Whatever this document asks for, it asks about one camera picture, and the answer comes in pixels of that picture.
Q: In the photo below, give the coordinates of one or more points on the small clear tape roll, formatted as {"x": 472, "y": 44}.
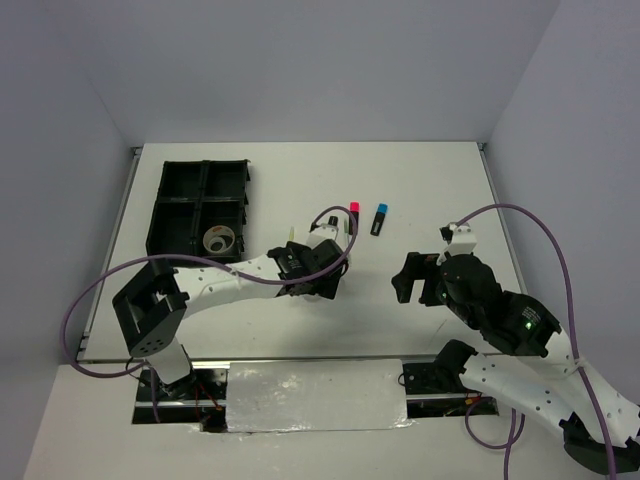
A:
{"x": 218, "y": 245}

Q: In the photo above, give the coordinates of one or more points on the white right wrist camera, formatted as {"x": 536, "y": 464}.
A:
{"x": 460, "y": 239}

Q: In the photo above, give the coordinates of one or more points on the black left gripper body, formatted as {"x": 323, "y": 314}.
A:
{"x": 325, "y": 286}

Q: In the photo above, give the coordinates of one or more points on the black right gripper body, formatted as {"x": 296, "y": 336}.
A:
{"x": 468, "y": 316}

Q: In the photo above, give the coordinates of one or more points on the blue cap black highlighter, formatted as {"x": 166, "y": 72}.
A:
{"x": 379, "y": 219}

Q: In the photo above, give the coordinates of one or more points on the large brown tape roll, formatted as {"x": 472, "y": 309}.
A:
{"x": 219, "y": 231}

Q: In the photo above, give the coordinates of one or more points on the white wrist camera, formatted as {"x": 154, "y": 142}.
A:
{"x": 460, "y": 239}
{"x": 320, "y": 233}

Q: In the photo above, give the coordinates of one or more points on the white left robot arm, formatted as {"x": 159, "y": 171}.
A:
{"x": 153, "y": 304}

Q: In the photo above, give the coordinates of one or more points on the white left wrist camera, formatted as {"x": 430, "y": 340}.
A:
{"x": 320, "y": 233}

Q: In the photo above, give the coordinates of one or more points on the silver foil covered panel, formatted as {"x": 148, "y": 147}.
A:
{"x": 308, "y": 396}

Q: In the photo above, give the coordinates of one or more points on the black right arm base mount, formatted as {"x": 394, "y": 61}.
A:
{"x": 433, "y": 378}

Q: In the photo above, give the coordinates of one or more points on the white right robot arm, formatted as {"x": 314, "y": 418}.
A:
{"x": 598, "y": 426}

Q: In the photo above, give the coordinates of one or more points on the pink cap black highlighter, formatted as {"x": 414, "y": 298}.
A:
{"x": 354, "y": 211}

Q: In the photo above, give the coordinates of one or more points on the black four-compartment organizer tray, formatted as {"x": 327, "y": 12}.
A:
{"x": 193, "y": 197}

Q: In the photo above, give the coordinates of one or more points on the clear jar of paper clips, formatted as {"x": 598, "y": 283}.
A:
{"x": 312, "y": 298}

